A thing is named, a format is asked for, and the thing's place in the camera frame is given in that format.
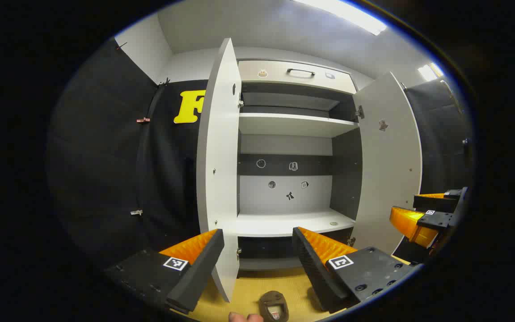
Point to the beige cabinet drawer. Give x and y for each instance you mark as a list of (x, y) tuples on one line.
[(275, 79)]

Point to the small ceiling light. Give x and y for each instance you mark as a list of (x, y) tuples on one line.
[(428, 72)]

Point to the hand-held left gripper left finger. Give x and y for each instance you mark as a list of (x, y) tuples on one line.
[(199, 273)]

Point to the white cabinet door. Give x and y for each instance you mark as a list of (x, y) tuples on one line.
[(217, 156), (387, 179)]

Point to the red cloth clip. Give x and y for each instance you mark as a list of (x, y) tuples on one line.
[(143, 120)]

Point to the brown fuzzy shoe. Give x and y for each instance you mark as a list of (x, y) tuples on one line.
[(268, 299)]

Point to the silver cloth clip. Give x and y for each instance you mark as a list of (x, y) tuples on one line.
[(136, 212)]

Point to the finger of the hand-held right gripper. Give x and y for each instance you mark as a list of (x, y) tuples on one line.
[(438, 220), (436, 203)]

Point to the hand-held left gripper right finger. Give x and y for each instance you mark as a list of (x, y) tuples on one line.
[(315, 273)]

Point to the black backdrop cloth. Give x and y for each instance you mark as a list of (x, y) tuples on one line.
[(105, 156), (436, 134)]

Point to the white shoe cabinet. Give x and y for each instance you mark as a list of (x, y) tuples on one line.
[(284, 223)]

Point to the black cloth clip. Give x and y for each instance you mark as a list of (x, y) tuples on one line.
[(121, 45), (164, 82)]

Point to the long ceiling light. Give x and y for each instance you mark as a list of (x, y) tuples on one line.
[(351, 15)]

